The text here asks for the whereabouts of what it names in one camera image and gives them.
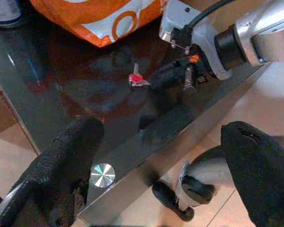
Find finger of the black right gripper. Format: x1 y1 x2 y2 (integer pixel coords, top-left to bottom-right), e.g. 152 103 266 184
149 60 189 90

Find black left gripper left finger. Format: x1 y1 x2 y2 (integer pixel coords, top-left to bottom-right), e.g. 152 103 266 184
4 117 105 227

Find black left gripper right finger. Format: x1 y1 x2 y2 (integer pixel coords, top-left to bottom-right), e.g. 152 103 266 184
221 121 284 227

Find keys with red tag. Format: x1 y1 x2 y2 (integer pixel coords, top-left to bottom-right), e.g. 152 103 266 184
128 63 152 87

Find round silver table fitting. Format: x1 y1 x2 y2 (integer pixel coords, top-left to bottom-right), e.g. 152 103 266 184
89 163 116 189

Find grey and black robot leg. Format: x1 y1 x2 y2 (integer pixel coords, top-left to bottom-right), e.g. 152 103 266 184
152 145 228 222

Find brown cardboard box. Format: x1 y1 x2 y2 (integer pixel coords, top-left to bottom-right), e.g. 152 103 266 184
0 75 17 137

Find orange and white bag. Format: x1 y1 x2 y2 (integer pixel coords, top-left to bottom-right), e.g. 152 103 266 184
29 0 169 48

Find dark blue labelled can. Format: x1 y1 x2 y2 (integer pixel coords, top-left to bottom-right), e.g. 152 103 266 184
0 0 23 28

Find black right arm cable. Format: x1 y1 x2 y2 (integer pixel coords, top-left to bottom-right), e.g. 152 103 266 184
188 0 230 28

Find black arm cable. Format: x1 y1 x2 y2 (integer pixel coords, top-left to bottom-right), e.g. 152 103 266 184
188 0 230 28
0 182 30 227

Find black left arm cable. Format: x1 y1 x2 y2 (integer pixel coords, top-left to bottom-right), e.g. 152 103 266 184
0 182 30 227

